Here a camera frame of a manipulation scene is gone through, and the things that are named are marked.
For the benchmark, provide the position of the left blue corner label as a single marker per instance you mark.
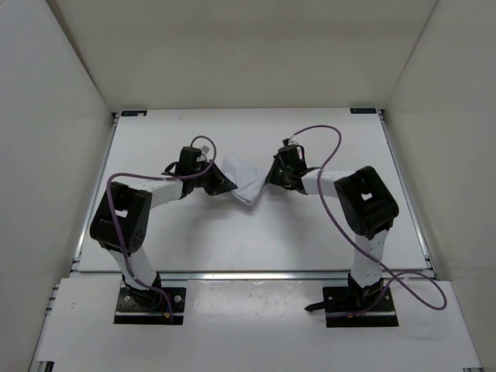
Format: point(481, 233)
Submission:
point(133, 113)

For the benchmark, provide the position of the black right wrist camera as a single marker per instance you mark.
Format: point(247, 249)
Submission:
point(291, 154)

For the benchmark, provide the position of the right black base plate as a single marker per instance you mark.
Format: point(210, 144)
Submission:
point(342, 310)

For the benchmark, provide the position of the white skirt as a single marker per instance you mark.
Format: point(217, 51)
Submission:
point(250, 181)

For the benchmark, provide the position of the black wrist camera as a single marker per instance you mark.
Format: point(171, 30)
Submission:
point(291, 154)
point(191, 161)

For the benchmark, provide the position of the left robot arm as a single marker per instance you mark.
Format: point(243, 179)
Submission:
point(121, 220)

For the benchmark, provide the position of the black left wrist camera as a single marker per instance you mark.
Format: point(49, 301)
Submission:
point(191, 161)

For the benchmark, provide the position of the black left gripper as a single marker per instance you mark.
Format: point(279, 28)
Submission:
point(221, 184)

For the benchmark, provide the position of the blue corner label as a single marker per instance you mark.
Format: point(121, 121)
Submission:
point(363, 111)
point(133, 113)

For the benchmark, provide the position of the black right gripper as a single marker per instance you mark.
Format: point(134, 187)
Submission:
point(272, 177)

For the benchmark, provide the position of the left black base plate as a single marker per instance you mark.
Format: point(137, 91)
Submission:
point(135, 307)

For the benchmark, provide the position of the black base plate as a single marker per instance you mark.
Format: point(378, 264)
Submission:
point(135, 307)
point(342, 310)

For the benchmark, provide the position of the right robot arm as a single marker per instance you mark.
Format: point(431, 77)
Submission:
point(369, 210)

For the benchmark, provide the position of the right blue corner label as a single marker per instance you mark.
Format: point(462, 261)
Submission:
point(363, 111)

